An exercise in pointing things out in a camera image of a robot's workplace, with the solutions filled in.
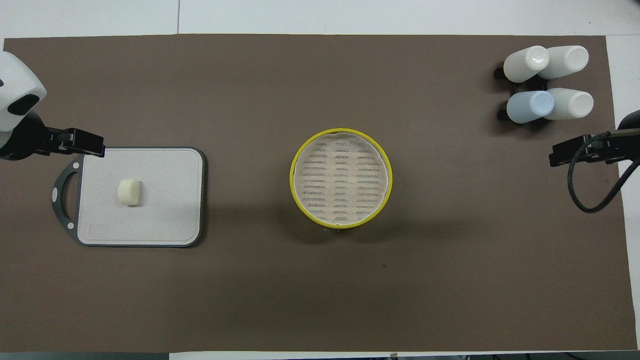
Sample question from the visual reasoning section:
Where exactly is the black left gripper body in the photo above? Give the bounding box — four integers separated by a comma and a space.
0, 111, 51, 161

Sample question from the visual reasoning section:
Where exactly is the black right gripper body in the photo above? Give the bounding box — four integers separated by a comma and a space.
616, 110, 640, 162

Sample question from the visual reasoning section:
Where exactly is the white steamed bun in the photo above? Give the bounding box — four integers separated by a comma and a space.
117, 178, 143, 207

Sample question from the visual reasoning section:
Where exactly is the yellow rimmed steamer basket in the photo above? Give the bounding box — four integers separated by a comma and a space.
290, 128, 393, 226

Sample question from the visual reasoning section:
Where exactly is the yellow bamboo steamer basket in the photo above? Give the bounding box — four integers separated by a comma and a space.
291, 185, 392, 232

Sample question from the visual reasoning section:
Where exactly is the white plastic cup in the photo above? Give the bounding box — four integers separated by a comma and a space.
503, 45, 550, 84
537, 45, 590, 80
544, 88, 595, 121

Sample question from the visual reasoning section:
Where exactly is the light blue plastic cup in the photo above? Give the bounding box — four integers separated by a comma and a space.
506, 90, 555, 125

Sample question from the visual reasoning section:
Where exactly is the grey-rimmed white cutting board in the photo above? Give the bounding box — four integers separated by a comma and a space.
51, 146, 207, 248

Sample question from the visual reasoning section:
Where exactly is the black cup rack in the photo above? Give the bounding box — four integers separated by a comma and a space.
494, 62, 518, 122

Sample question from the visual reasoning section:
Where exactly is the brown table mat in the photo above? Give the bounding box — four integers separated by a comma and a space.
0, 34, 637, 354

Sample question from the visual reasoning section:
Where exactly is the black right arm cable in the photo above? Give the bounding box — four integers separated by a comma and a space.
567, 131, 640, 214

